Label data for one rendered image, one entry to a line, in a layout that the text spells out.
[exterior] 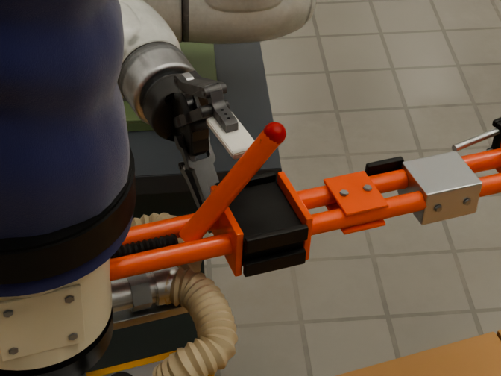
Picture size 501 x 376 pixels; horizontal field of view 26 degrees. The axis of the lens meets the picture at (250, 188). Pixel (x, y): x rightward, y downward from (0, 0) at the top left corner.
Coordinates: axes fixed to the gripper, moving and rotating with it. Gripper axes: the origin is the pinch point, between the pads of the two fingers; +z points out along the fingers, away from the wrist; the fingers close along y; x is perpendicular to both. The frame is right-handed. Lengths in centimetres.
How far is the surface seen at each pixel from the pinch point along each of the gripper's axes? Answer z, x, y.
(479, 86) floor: -130, -138, 107
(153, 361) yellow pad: 7.2, 13.7, 11.9
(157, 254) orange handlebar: 4.3, 11.4, -0.1
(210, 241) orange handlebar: 4.6, 5.8, 0.1
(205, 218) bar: 3.3, 5.7, -2.0
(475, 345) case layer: -9, -44, 54
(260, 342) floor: -68, -36, 108
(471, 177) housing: 6.8, -24.6, 0.7
